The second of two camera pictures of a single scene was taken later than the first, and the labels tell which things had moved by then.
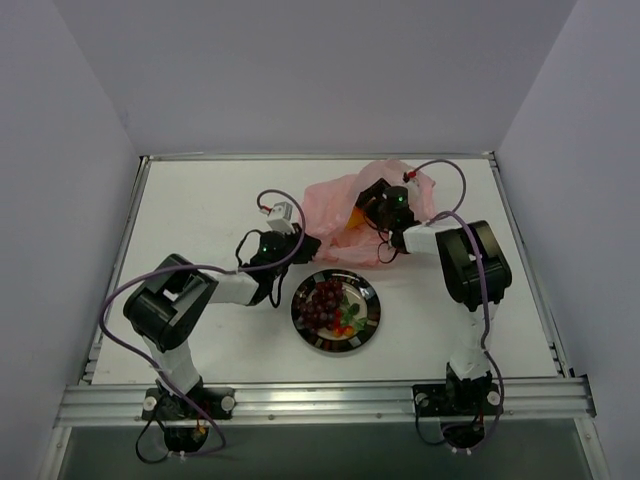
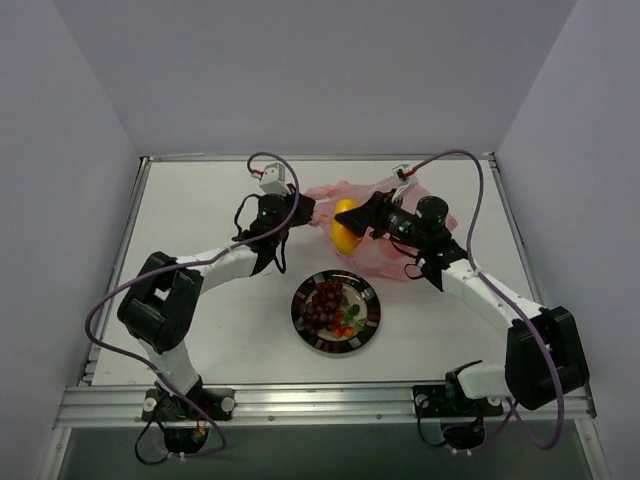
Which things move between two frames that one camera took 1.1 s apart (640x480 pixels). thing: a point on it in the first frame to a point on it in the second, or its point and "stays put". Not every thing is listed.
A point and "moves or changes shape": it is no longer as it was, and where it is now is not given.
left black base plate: [218, 403] stays put
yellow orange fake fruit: [357, 217] moves or changes shape
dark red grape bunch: [319, 312] stays put
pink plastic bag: [327, 204] moves or changes shape
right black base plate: [439, 400] stays put
